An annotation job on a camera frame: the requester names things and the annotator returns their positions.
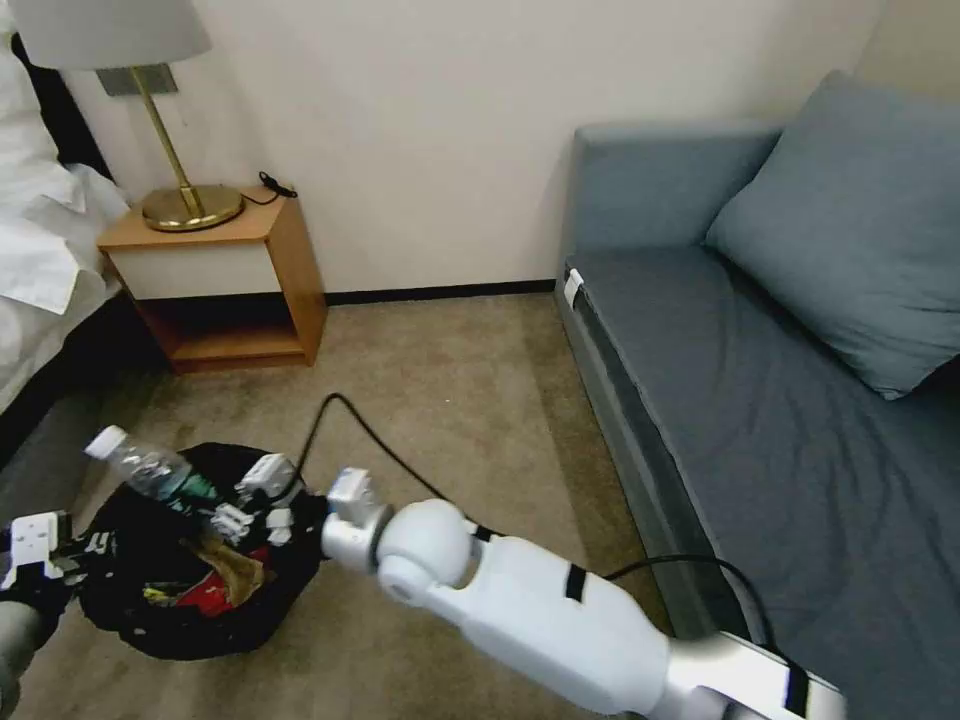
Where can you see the black headboard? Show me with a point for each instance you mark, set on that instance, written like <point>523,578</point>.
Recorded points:
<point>71,127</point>

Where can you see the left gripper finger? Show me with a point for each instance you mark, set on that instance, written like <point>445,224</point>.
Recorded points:
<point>96,538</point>
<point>94,556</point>

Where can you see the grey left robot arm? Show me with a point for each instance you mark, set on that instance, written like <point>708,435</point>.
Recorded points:
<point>19,637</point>

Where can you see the brass lamp with white shade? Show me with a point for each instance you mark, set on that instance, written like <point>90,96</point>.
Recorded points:
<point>191,208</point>

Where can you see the small yellow wrapper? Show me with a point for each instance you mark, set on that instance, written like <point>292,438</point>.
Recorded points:
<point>159,594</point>

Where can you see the blue-grey cushion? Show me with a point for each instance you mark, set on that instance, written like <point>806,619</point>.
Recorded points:
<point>847,240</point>

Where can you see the black baseboard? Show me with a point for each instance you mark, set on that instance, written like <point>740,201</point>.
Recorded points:
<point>450,292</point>

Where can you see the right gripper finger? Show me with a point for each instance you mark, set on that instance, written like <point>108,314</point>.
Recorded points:
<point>266,496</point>
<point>232,521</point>

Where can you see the white bed pillow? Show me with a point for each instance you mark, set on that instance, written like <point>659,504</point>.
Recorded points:
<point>22,105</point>

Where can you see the red wrapper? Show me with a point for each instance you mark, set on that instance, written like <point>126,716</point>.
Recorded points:
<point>201,596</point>

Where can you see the wooden nightstand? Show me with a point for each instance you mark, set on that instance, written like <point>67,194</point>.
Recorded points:
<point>296,255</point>

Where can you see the black bag-lined trash bin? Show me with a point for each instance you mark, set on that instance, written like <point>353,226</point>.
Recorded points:
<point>150,630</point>

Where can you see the blue-grey sofa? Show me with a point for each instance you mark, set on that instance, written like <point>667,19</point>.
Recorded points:
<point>750,465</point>

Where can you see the brown crumpled paper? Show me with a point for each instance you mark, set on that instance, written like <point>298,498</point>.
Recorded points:
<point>238,574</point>

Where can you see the grey wall switch plate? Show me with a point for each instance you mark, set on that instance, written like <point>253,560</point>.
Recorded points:
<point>116,79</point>

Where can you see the white sofa tag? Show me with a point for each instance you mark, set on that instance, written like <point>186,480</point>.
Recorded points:
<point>575,287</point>

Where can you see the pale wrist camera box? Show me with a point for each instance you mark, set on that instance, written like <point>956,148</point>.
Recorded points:
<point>268,471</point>

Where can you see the white duvet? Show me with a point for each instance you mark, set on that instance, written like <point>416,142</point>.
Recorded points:
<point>37,247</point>

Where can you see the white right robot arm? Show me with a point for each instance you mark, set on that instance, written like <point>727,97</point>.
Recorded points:
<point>525,600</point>

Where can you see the dark grey bed base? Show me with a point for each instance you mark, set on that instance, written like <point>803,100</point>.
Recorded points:
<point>82,375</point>

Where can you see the clear plastic water bottle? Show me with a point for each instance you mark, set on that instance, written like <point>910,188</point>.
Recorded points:
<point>146,465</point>

